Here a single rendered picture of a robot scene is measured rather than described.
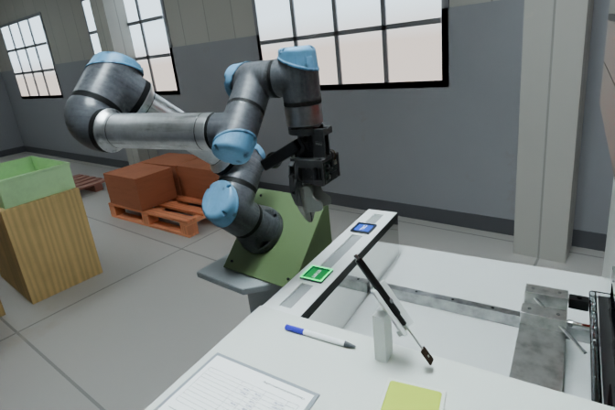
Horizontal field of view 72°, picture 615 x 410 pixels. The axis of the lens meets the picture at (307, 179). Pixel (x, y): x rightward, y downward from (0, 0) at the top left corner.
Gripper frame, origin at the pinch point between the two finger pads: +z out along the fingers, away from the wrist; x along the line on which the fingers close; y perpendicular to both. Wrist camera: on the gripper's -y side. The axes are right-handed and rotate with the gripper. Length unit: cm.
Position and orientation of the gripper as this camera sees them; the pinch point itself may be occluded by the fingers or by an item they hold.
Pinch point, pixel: (307, 215)
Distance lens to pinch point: 92.6
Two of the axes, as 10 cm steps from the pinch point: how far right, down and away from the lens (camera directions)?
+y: 8.5, 0.7, -5.2
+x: 5.2, -3.1, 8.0
